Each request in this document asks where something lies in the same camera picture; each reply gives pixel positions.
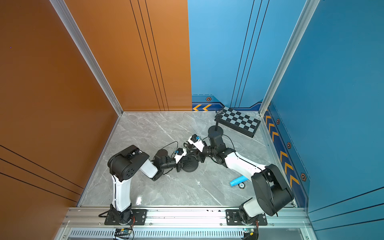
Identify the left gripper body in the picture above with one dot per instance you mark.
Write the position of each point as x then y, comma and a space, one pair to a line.
181, 162

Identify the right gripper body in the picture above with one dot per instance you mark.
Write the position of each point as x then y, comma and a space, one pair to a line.
206, 152

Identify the black mic clip pole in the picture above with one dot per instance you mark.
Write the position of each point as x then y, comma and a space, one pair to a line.
218, 116

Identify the black round stand base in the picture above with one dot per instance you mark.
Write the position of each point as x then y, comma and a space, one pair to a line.
211, 130

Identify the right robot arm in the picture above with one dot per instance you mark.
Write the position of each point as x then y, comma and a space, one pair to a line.
272, 192

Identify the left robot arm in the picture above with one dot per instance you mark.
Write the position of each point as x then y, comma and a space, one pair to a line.
135, 151

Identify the folded chess board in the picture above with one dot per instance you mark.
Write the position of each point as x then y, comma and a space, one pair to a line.
239, 122

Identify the light blue tube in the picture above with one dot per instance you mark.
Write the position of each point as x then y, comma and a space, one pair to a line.
238, 180

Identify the small round black cap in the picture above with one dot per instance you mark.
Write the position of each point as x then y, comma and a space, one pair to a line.
241, 186

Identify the left circuit board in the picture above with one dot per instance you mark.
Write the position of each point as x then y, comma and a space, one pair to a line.
124, 234

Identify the circuit board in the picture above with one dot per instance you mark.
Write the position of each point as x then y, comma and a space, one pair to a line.
253, 234
124, 234

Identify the right circuit board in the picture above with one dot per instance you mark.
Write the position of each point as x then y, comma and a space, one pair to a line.
253, 234

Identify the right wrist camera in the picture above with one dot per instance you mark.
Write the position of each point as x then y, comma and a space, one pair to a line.
197, 142

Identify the aluminium front rail frame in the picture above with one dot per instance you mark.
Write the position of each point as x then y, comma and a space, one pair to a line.
186, 223

